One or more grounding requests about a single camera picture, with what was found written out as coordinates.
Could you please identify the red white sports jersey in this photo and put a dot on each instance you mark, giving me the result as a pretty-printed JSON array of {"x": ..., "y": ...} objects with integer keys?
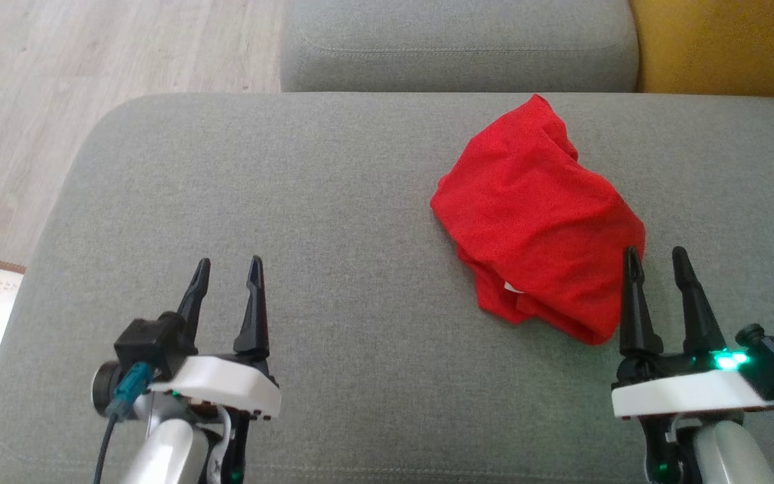
[{"x": 535, "y": 202}]

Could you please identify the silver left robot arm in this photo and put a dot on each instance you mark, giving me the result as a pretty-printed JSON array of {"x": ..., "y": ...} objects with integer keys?
[{"x": 165, "y": 450}]

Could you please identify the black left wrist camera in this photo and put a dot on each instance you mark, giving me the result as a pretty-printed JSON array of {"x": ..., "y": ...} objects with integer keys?
[{"x": 152, "y": 346}]

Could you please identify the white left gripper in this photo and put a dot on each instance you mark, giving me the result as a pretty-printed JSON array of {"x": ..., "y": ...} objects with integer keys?
[{"x": 226, "y": 383}]

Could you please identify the grey sofa seat cushion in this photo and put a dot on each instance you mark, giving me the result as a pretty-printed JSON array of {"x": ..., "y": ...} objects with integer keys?
[{"x": 461, "y": 40}]

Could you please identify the grey fabric ottoman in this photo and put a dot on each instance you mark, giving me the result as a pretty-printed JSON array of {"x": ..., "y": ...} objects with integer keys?
[{"x": 293, "y": 202}]

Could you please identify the large yellow sofa backrest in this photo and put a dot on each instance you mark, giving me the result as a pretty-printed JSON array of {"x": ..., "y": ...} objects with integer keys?
[{"x": 729, "y": 47}]

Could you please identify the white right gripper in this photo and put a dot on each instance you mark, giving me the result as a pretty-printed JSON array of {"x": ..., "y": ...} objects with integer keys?
[{"x": 689, "y": 393}]

